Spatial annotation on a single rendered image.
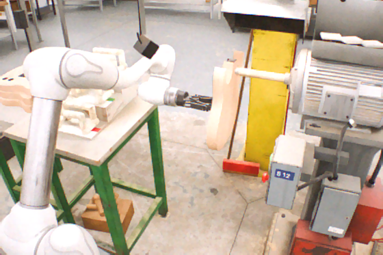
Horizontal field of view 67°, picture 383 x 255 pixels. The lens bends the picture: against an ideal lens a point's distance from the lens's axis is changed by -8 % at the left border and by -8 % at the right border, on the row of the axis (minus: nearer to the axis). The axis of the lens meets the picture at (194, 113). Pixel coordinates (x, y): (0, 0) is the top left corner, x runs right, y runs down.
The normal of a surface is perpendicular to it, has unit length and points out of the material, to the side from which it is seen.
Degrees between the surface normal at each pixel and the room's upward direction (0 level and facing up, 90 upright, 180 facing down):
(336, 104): 90
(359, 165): 90
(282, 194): 90
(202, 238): 0
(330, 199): 90
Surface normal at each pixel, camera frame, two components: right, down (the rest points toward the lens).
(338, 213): -0.37, 0.48
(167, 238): -0.02, -0.86
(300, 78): -0.34, 0.07
